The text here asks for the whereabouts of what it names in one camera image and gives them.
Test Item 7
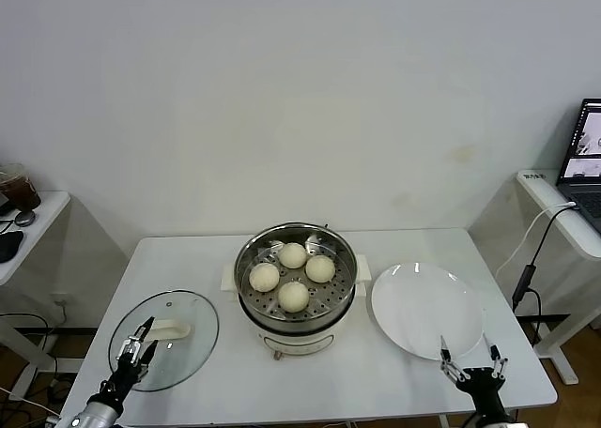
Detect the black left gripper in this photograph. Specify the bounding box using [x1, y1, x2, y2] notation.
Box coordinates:
[100, 316, 160, 405]

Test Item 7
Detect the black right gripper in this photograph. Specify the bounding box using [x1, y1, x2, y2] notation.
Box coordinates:
[439, 333, 509, 420]

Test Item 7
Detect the glass lid with cream handle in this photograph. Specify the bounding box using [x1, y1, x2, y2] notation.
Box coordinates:
[108, 287, 221, 391]

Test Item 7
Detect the white steamed baozi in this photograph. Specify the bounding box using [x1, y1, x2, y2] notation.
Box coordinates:
[304, 254, 337, 283]
[248, 262, 282, 292]
[279, 242, 307, 269]
[277, 281, 310, 313]

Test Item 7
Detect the perforated steel steamer basket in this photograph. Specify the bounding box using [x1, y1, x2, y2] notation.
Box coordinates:
[233, 220, 357, 329]

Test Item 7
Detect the white round plate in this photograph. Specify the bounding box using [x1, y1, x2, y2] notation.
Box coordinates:
[371, 261, 485, 361]

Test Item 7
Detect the white side table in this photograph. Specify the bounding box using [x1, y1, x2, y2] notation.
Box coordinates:
[0, 191, 71, 396]

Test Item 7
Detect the black computer mouse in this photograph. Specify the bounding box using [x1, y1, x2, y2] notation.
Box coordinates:
[0, 230, 24, 264]

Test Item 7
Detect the white laptop desk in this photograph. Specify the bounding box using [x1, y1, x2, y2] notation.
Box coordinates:
[517, 168, 601, 385]

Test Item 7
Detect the dark open laptop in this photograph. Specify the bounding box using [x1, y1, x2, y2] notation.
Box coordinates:
[557, 97, 601, 235]

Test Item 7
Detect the iced coffee plastic cup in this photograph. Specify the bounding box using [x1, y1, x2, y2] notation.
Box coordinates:
[0, 162, 43, 211]

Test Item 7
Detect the black cable with adapter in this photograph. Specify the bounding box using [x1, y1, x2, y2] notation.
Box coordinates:
[511, 206, 577, 354]

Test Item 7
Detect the black floor cable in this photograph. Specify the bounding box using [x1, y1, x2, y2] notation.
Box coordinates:
[0, 311, 65, 401]

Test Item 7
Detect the white laptop cable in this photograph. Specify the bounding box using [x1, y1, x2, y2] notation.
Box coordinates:
[496, 201, 578, 275]

